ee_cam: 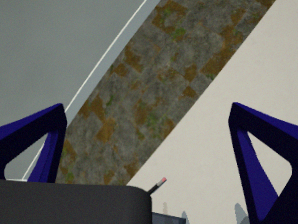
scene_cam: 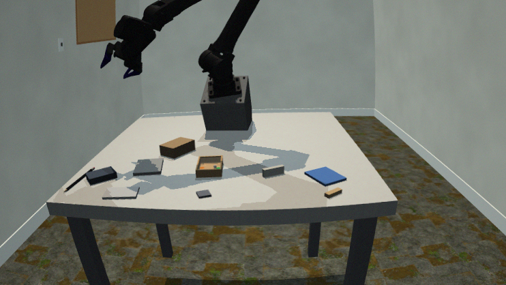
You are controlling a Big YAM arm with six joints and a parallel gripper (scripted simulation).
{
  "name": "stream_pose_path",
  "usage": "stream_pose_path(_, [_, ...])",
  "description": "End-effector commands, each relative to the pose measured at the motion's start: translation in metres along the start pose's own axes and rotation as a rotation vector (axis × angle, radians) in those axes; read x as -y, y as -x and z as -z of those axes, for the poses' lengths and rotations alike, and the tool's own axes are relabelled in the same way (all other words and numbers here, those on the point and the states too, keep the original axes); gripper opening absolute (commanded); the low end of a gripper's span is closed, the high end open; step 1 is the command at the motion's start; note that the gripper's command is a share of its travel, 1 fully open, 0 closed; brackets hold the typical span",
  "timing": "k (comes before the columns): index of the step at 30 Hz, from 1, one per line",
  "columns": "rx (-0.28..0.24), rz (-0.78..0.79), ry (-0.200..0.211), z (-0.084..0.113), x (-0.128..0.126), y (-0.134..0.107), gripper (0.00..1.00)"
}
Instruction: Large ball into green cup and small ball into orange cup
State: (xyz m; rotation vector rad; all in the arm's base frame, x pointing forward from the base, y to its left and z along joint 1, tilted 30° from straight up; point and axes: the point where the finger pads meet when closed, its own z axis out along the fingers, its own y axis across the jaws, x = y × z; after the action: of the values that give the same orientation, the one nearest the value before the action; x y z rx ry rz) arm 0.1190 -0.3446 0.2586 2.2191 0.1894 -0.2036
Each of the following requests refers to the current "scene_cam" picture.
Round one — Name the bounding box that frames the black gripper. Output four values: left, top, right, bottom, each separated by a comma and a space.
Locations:
100, 41, 144, 78

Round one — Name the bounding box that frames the blue flat rectangular pad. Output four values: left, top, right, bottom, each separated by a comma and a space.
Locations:
304, 167, 346, 186

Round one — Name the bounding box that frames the small tan wooden block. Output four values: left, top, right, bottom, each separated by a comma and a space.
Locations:
325, 187, 342, 198

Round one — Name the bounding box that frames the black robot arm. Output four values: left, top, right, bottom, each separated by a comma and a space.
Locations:
114, 0, 260, 99

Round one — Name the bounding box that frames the wooden ball-in-hole puzzle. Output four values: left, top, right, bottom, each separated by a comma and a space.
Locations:
196, 155, 223, 178

